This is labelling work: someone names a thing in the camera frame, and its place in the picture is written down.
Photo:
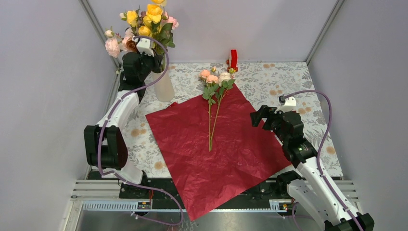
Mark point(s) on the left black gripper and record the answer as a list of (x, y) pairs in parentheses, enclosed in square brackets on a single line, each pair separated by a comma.
[(157, 60)]

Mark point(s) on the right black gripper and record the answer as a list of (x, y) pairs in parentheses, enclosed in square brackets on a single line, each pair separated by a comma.
[(264, 112)]

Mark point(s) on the yellow rose stem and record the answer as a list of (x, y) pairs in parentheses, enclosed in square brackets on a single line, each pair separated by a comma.
[(148, 23)]

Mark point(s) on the dusty pink brown rose stem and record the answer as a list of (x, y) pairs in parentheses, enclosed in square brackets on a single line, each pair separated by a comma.
[(169, 19)]

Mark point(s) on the cream white rose stem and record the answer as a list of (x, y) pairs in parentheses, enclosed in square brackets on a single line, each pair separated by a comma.
[(225, 83)]

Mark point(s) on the peach rose stem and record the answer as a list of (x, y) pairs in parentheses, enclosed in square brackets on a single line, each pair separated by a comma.
[(210, 80)]

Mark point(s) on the red wrapping paper sheet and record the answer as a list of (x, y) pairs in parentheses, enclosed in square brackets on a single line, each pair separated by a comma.
[(213, 153)]

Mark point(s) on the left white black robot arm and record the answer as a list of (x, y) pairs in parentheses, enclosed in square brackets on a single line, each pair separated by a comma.
[(104, 143)]

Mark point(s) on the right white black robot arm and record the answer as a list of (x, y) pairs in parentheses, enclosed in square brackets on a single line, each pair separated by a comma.
[(310, 184)]

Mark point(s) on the beige ceramic vase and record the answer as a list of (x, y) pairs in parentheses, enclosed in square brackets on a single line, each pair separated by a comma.
[(164, 90)]

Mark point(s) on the floral patterned tablecloth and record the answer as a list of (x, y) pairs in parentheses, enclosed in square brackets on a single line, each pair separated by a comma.
[(260, 83)]

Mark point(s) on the red yellow toy block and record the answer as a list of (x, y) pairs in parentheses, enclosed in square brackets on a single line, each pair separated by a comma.
[(232, 61)]

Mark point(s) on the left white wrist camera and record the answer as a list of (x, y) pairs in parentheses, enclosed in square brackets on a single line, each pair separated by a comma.
[(144, 45)]

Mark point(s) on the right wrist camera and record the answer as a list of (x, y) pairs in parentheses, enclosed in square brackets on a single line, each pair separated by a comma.
[(289, 104)]

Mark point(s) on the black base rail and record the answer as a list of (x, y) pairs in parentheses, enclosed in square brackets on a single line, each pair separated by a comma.
[(268, 195)]

